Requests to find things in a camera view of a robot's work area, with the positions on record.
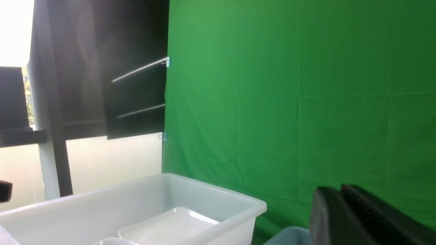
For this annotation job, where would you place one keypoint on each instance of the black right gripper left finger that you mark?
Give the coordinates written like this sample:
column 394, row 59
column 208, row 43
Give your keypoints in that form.
column 332, row 221

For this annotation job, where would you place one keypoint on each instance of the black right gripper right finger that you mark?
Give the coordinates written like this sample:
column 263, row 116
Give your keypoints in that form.
column 385, row 223

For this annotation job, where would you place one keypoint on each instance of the teal plastic bin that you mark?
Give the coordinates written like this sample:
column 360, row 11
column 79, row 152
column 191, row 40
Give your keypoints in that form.
column 291, row 236

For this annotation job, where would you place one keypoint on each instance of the green backdrop cloth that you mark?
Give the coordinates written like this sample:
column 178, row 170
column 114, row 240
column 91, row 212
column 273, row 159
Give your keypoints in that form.
column 272, row 98

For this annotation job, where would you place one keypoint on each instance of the stack of white square plates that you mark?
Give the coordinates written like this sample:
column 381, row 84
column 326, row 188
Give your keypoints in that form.
column 169, row 228

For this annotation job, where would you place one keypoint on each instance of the blue binder clip lower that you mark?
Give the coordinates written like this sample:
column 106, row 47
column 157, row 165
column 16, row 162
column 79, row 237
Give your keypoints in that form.
column 163, row 136

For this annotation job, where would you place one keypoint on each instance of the blue binder clip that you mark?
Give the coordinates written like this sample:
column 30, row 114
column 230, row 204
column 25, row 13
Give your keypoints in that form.
column 163, row 136
column 166, row 61

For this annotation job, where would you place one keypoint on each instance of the blue binder clip upper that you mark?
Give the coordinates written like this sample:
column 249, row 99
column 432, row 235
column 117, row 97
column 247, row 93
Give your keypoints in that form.
column 166, row 61

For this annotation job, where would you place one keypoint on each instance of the large white plastic bin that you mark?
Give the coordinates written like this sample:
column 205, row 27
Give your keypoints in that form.
column 84, row 219

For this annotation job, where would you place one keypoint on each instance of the black curtain panel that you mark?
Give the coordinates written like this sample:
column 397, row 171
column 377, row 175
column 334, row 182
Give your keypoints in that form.
column 96, row 70

